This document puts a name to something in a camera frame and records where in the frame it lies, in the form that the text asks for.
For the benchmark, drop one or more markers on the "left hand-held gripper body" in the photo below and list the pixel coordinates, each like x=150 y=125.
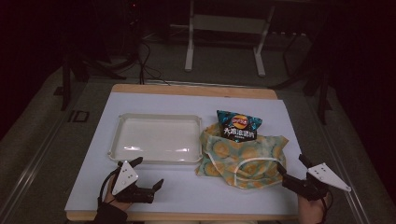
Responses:
x=125 y=179

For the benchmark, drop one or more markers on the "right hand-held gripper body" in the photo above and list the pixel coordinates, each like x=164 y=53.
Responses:
x=323 y=177

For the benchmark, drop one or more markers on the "white plastic tray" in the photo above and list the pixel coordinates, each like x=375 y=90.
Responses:
x=157 y=140

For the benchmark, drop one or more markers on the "yellow flower print cloth bag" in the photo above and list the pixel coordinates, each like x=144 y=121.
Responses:
x=246 y=161

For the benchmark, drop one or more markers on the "dark blue chip bag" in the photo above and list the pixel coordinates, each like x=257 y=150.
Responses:
x=239 y=126

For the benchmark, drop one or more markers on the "person's left hand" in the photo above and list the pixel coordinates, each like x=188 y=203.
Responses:
x=111 y=199

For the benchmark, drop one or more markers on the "person's right hand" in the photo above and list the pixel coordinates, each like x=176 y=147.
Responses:
x=311 y=210

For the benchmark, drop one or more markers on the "white table mat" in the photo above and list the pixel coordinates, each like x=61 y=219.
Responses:
x=177 y=193

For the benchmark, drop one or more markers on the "dark metal stand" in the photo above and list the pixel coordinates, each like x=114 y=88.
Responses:
x=77 y=68
x=317 y=87

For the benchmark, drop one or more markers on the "white metal stand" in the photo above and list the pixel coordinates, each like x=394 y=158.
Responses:
x=227 y=25

